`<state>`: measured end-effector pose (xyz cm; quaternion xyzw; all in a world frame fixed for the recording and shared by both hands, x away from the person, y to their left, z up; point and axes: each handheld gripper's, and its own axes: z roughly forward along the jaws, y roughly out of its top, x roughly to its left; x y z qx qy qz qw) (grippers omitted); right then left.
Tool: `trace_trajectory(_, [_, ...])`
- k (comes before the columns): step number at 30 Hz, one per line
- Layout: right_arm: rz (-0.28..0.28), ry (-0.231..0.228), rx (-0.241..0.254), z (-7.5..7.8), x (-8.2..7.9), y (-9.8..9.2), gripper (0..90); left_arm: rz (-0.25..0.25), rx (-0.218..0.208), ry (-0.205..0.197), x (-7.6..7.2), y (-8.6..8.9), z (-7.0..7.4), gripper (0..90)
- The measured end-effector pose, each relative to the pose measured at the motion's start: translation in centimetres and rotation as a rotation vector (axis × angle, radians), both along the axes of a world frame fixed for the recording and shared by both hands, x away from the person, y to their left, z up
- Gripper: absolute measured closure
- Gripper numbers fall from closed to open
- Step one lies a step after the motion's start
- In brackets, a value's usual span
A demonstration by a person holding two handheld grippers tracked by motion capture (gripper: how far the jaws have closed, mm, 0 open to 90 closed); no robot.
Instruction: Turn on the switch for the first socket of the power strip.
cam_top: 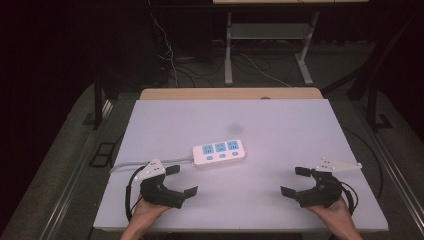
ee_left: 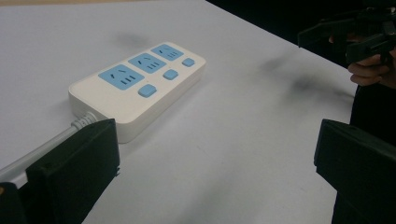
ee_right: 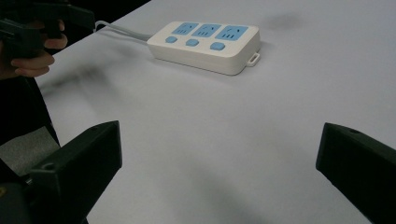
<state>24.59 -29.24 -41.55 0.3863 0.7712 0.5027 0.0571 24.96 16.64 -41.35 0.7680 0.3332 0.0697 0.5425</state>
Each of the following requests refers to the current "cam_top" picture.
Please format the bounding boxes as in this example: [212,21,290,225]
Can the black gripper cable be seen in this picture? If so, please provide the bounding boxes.
[339,179,360,217]
[124,165,148,223]

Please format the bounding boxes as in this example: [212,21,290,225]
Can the person's right hand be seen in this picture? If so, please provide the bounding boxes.
[305,197,355,232]

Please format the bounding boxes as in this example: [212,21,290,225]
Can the white power strip blue sockets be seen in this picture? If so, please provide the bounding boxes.
[191,139,247,169]

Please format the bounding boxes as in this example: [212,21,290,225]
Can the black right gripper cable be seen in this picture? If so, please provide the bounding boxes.
[339,179,360,217]

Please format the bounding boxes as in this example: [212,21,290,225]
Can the black floor bracket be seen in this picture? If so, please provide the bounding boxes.
[88,142,116,169]

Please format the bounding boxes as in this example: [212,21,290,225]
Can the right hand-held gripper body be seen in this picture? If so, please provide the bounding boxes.
[294,157,363,210]

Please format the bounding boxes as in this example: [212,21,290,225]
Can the white hanging cables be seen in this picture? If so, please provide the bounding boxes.
[149,12,180,88]

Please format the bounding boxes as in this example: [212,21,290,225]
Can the white floor cable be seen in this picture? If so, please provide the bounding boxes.
[239,52,293,89]

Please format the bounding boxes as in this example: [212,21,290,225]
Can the person's left hand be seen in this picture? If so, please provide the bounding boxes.
[128,196,172,232]

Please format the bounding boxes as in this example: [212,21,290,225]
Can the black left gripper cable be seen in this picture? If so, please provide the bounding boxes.
[124,165,148,223]

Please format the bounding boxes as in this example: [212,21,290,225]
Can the aluminium floor rail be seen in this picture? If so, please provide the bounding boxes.
[39,99,115,240]
[353,99,424,236]

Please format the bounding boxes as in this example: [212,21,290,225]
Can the grey metal stand frame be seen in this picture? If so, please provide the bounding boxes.
[223,10,321,88]

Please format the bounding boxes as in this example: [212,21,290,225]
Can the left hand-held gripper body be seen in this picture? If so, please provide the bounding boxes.
[134,157,186,210]

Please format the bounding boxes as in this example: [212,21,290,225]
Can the black metal stand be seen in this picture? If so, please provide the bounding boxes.
[365,59,395,132]
[92,71,105,131]

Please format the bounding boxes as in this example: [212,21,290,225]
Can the black floor cable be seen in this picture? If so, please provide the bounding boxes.
[342,125,385,200]

